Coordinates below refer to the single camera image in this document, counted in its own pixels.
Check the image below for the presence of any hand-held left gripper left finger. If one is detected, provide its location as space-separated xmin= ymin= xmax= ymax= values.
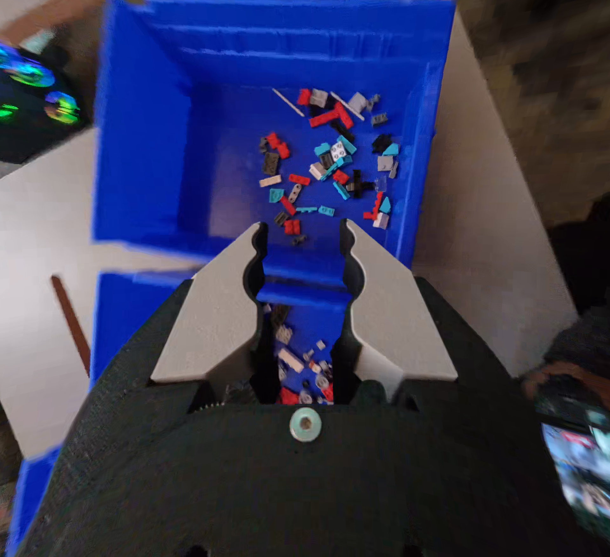
xmin=149 ymin=222 xmax=268 ymax=384

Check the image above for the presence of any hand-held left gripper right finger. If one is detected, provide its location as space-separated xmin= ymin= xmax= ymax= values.
xmin=333 ymin=219 xmax=459 ymax=401

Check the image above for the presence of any heap of small toy bricks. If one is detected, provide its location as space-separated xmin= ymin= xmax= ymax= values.
xmin=272 ymin=305 xmax=336 ymax=405

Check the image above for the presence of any white side table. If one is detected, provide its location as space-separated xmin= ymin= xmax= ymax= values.
xmin=0 ymin=0 xmax=580 ymax=460

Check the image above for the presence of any pile of mixed toy bricks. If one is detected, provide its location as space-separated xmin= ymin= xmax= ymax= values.
xmin=259 ymin=87 xmax=401 ymax=247

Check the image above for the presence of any large blue plastic bin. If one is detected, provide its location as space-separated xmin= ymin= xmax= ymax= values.
xmin=91 ymin=0 xmax=457 ymax=305

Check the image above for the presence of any smartphone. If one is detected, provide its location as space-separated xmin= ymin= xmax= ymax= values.
xmin=536 ymin=395 xmax=610 ymax=543

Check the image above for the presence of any black device with rainbow lights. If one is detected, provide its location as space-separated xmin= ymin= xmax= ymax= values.
xmin=0 ymin=40 xmax=89 ymax=164

